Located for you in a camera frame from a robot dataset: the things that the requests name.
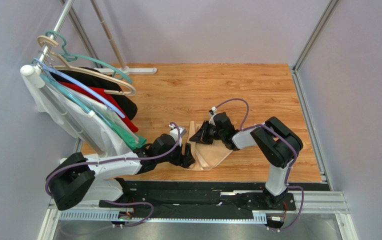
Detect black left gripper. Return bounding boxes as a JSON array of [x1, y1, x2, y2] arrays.
[[156, 140, 196, 168]]

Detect beige cloth napkin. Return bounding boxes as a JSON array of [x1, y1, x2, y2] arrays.
[[187, 121, 233, 172]]

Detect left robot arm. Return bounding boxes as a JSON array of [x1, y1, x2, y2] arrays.
[[44, 134, 195, 211]]

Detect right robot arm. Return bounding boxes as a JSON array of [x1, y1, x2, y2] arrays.
[[190, 112, 304, 206]]

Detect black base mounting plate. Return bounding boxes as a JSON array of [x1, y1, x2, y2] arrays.
[[115, 180, 300, 220]]

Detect green garment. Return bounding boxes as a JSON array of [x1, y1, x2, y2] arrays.
[[108, 121, 147, 150]]

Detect white clothes rack base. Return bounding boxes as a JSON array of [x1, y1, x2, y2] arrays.
[[94, 66, 158, 75]]

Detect red garment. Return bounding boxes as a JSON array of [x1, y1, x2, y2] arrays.
[[60, 81, 139, 133]]

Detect black garment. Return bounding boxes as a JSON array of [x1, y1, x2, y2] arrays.
[[50, 70, 138, 120]]

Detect teal plastic hanger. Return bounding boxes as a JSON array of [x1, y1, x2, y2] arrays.
[[44, 30, 133, 84]]

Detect beige wooden hanger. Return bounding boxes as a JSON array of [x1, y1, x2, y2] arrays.
[[37, 35, 137, 96]]

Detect thin metal rod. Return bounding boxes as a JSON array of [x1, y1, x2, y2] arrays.
[[90, 0, 128, 72]]

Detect blue plastic hanger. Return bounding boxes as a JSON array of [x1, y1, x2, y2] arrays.
[[33, 57, 126, 119]]

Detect metal clothes rack pole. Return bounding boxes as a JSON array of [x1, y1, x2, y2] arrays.
[[20, 0, 75, 89]]

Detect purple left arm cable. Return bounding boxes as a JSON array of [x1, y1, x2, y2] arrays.
[[44, 121, 183, 229]]

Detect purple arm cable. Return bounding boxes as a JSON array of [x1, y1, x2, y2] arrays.
[[44, 121, 183, 229], [210, 97, 304, 233]]

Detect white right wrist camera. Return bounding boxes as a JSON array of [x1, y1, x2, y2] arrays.
[[208, 106, 218, 126]]

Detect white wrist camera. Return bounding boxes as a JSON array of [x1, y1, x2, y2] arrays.
[[208, 106, 218, 126], [169, 122, 187, 145]]

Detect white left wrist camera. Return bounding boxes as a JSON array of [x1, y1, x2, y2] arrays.
[[169, 122, 187, 145]]

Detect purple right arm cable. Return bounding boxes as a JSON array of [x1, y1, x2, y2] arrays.
[[210, 97, 304, 233]]

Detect white slotted cable duct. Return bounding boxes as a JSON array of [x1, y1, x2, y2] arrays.
[[58, 209, 268, 225]]

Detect aluminium frame rail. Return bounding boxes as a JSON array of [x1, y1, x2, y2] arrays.
[[38, 186, 357, 240]]

